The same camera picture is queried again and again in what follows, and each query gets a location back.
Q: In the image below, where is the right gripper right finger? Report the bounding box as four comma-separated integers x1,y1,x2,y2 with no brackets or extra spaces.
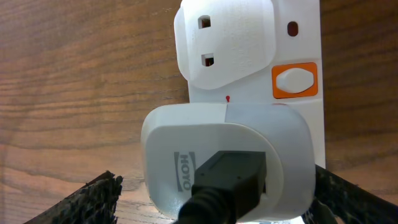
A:
301,165,397,224

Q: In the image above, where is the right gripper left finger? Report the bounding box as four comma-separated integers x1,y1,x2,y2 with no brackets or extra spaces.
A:
25,170,123,224

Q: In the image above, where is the black USB charging cable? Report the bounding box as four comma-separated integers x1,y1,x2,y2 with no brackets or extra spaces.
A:
174,150,268,224

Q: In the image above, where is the white charger plug adapter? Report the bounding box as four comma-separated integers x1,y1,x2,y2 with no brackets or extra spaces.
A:
141,103,315,222

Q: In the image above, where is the white blank socket plug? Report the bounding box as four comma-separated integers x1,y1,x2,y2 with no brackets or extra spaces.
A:
174,0,276,90

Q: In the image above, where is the white power strip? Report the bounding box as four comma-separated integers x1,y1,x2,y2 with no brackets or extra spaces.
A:
187,0,326,167

